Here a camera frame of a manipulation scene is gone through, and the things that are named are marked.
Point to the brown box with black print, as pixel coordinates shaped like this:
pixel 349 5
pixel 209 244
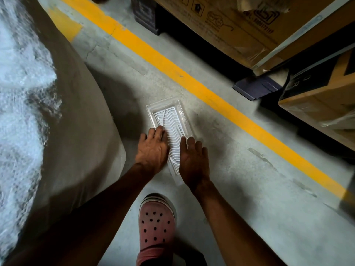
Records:
pixel 321 108

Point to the clear ridged plastic tray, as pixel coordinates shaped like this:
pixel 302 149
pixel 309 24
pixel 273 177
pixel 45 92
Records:
pixel 177 121

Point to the person's right forearm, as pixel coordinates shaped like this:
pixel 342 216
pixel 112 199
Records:
pixel 230 229

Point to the person's left forearm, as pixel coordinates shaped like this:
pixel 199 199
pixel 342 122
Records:
pixel 91 218

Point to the pink right clog shoe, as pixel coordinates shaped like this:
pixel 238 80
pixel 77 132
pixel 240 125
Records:
pixel 156 227

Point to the white woven sack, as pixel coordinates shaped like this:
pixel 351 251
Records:
pixel 22 80

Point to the person's left hand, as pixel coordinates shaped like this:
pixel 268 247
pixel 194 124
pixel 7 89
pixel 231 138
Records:
pixel 152 152

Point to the plastic-wrapped brown cardboard box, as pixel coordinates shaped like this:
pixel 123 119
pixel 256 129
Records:
pixel 235 27

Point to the black pallet foot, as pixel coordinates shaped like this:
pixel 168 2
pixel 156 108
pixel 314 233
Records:
pixel 256 88
pixel 145 13

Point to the person's right hand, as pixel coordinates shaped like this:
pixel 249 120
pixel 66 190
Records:
pixel 194 166

